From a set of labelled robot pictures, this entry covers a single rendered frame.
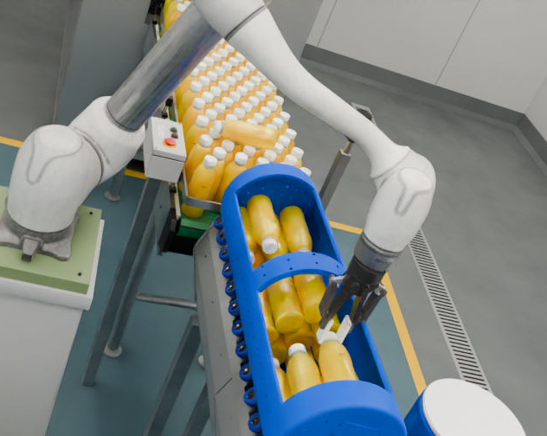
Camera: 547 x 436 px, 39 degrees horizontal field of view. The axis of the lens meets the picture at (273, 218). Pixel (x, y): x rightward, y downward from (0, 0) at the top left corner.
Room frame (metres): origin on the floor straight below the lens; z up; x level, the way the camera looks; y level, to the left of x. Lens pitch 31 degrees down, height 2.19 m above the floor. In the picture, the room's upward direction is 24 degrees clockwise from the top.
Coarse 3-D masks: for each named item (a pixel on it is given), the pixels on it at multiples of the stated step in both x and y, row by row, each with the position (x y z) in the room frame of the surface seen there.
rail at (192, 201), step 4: (188, 200) 1.96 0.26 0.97; (192, 200) 1.96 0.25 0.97; (196, 200) 1.97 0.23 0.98; (200, 200) 1.97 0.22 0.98; (204, 200) 1.98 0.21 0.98; (188, 204) 1.96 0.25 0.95; (192, 204) 1.96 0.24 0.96; (196, 204) 1.97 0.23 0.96; (200, 204) 1.97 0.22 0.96; (204, 204) 1.98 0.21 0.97; (208, 204) 1.98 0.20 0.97; (212, 204) 1.99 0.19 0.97; (216, 204) 1.99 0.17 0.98; (220, 204) 1.99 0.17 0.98; (204, 208) 1.98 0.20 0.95; (208, 208) 1.98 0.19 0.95; (212, 208) 1.99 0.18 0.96; (216, 208) 1.99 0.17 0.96; (220, 208) 2.00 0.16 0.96; (220, 212) 2.00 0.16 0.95
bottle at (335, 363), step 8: (328, 344) 1.31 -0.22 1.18; (336, 344) 1.31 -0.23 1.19; (320, 352) 1.30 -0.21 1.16; (328, 352) 1.29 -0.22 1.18; (336, 352) 1.29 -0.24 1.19; (344, 352) 1.30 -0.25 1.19; (320, 360) 1.28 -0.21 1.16; (328, 360) 1.27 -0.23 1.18; (336, 360) 1.27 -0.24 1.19; (344, 360) 1.27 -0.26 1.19; (320, 368) 1.27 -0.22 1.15; (328, 368) 1.25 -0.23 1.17; (336, 368) 1.25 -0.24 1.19; (344, 368) 1.25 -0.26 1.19; (352, 368) 1.27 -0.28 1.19; (328, 376) 1.23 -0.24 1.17; (336, 376) 1.22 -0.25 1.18; (344, 376) 1.23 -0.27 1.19; (352, 376) 1.24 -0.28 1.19
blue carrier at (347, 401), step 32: (224, 192) 1.86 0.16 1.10; (256, 192) 1.89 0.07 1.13; (288, 192) 1.93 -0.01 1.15; (224, 224) 1.78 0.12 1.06; (320, 224) 1.89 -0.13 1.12; (288, 256) 1.51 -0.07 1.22; (320, 256) 1.54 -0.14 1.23; (256, 288) 1.44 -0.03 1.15; (256, 320) 1.36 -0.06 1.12; (256, 352) 1.29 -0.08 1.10; (352, 352) 1.47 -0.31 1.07; (256, 384) 1.23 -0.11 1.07; (320, 384) 1.15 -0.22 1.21; (352, 384) 1.16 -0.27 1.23; (384, 384) 1.24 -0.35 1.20; (288, 416) 1.09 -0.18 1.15; (320, 416) 1.09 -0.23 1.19; (352, 416) 1.12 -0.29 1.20; (384, 416) 1.14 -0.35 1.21
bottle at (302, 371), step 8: (296, 352) 1.31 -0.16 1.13; (304, 352) 1.32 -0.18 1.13; (296, 360) 1.27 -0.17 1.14; (304, 360) 1.27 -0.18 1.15; (312, 360) 1.29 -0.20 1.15; (288, 368) 1.26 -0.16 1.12; (296, 368) 1.25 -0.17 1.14; (304, 368) 1.25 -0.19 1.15; (312, 368) 1.26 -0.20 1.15; (288, 376) 1.24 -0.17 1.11; (296, 376) 1.23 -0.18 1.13; (304, 376) 1.23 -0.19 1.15; (312, 376) 1.23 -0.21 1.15; (320, 376) 1.26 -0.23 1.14; (296, 384) 1.21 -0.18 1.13; (304, 384) 1.21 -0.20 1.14; (312, 384) 1.21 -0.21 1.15; (296, 392) 1.19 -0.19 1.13
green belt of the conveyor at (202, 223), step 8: (184, 216) 1.97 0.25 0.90; (208, 216) 2.03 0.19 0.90; (216, 216) 2.05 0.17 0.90; (176, 224) 1.99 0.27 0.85; (184, 224) 1.94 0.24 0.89; (192, 224) 1.96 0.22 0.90; (200, 224) 1.97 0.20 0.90; (208, 224) 1.99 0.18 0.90; (176, 232) 1.96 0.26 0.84; (184, 232) 1.94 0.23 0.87; (192, 232) 1.95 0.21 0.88; (200, 232) 1.96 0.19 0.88
